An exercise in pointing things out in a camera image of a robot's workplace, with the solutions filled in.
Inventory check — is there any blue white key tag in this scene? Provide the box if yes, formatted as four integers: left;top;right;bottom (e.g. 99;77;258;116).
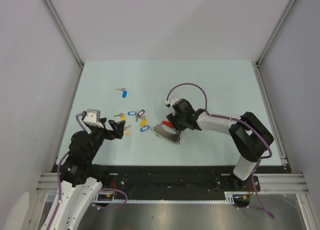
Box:
127;111;137;116

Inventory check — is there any blue tag key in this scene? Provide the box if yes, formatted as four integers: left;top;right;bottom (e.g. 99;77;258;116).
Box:
117;88;128;98
140;125;151;132

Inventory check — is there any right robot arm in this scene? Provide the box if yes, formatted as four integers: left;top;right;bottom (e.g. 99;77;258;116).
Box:
165;98;274;191

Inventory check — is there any black key tag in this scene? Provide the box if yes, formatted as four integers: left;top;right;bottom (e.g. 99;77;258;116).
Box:
136;109;145;117

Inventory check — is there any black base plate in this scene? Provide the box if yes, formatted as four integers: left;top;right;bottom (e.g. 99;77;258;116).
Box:
102;165;288;201

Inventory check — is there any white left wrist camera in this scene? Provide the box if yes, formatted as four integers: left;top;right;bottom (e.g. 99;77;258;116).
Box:
82;109;104;128

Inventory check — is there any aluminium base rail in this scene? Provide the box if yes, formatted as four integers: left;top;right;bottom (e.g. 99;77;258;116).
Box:
256;174;309;194

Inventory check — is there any aluminium frame post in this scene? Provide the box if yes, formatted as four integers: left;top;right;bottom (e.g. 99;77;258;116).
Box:
254;0;303;66
42;0;84;69

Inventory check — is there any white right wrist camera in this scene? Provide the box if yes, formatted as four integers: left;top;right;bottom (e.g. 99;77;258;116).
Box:
165;98;179;107

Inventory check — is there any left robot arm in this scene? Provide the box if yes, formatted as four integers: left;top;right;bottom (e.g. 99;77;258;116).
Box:
42;118;126;230

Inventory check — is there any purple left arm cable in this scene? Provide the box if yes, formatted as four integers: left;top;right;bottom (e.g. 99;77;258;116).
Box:
44;112;129;230

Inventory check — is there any white slotted cable duct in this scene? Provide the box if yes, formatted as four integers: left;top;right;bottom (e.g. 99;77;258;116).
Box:
44;193;237;206

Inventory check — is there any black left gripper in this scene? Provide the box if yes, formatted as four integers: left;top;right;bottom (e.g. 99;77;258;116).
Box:
86;117;125;160

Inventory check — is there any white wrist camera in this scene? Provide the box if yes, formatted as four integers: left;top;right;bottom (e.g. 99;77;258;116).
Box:
82;109;104;128
165;98;179;107

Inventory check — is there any yellow tag key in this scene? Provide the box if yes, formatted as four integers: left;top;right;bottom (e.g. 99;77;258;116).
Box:
115;113;126;121
135;115;147;128
123;125;131;136

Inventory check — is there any aluminium frame post left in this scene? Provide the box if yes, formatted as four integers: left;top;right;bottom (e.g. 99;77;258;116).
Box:
42;0;84;69

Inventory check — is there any red-handled metal key organizer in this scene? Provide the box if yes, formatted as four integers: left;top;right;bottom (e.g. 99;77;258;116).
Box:
151;121;181;145

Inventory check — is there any aluminium frame post right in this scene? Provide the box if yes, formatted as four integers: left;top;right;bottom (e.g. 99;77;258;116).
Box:
254;0;303;66

